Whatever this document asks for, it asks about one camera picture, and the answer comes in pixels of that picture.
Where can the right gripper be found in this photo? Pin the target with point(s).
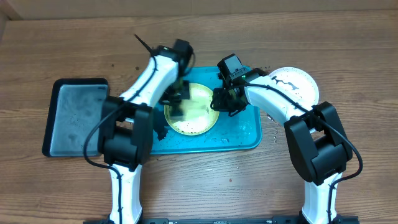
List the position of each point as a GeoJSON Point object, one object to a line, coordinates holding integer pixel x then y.
{"type": "Point", "coordinates": [221, 106]}

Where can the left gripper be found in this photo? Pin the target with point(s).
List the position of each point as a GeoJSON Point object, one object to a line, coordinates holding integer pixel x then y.
{"type": "Point", "coordinates": [165, 99]}

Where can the green sponge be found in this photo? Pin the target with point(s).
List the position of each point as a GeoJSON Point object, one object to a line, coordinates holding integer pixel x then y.
{"type": "Point", "coordinates": [176, 111]}

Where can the yellow speckled plate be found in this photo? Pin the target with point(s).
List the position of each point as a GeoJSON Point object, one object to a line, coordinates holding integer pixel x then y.
{"type": "Point", "coordinates": [198, 117]}

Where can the white speckled plate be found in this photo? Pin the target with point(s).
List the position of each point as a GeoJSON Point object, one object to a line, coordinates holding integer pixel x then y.
{"type": "Point", "coordinates": [297, 82]}

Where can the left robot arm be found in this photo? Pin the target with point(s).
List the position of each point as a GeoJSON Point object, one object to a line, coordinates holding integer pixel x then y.
{"type": "Point", "coordinates": [125, 131]}

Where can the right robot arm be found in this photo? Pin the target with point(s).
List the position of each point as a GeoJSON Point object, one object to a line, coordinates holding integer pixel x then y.
{"type": "Point", "coordinates": [317, 142]}

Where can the teal serving tray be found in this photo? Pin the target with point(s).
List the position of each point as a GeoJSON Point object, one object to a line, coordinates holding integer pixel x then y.
{"type": "Point", "coordinates": [242, 131]}

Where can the black water tray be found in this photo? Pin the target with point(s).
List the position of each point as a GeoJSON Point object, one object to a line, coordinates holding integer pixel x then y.
{"type": "Point", "coordinates": [75, 108]}

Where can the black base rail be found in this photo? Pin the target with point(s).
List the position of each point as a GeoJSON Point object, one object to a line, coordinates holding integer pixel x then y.
{"type": "Point", "coordinates": [274, 220]}

